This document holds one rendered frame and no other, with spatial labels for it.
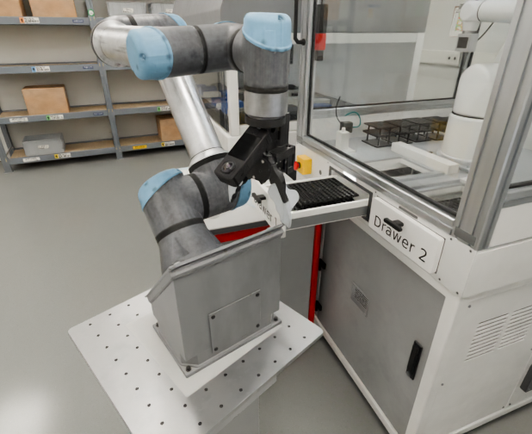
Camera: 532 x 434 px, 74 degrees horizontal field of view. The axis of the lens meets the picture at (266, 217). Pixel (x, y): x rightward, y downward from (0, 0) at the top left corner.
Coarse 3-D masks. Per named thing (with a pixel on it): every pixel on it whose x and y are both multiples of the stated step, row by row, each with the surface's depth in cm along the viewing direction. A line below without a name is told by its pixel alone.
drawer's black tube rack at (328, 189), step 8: (288, 184) 132; (296, 184) 132; (304, 184) 133; (312, 184) 132; (320, 184) 132; (328, 184) 132; (336, 184) 133; (304, 192) 125; (312, 192) 127; (320, 192) 126; (328, 192) 125; (336, 192) 127; (344, 192) 125; (352, 192) 126; (304, 200) 120; (312, 200) 120; (320, 200) 120; (328, 200) 120; (336, 200) 127; (344, 200) 127; (352, 200) 125; (296, 208) 122; (304, 208) 119
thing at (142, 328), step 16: (144, 320) 89; (144, 336) 85; (160, 352) 80; (240, 352) 80; (176, 368) 77; (208, 368) 77; (224, 368) 77; (176, 384) 73; (192, 384) 73; (256, 400) 99; (240, 416) 96; (256, 416) 102; (224, 432) 93; (240, 432) 99; (256, 432) 106
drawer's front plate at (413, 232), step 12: (372, 204) 116; (384, 204) 110; (372, 216) 117; (384, 216) 111; (396, 216) 106; (408, 216) 103; (372, 228) 119; (384, 228) 112; (408, 228) 102; (420, 228) 97; (396, 240) 108; (408, 240) 103; (420, 240) 98; (432, 240) 94; (408, 252) 103; (420, 252) 99; (432, 252) 94; (420, 264) 100; (432, 264) 95
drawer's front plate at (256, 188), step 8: (256, 184) 128; (256, 192) 130; (264, 192) 120; (264, 200) 122; (272, 200) 114; (264, 208) 123; (272, 208) 115; (264, 216) 125; (272, 216) 117; (272, 224) 118
